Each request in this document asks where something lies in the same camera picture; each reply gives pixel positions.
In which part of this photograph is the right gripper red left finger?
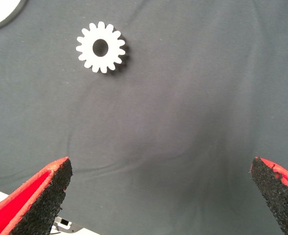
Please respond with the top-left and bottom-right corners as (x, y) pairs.
(0, 156), (73, 235)

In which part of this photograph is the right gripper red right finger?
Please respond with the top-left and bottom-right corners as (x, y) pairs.
(251, 157), (288, 235)

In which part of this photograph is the dark grey table cloth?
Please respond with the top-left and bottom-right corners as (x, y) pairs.
(0, 0), (288, 235)

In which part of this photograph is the small steel planetary gear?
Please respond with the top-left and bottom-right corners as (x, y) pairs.
(75, 21), (130, 76)

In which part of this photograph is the silver aluminium profile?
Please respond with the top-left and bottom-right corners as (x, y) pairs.
(50, 215), (96, 235)

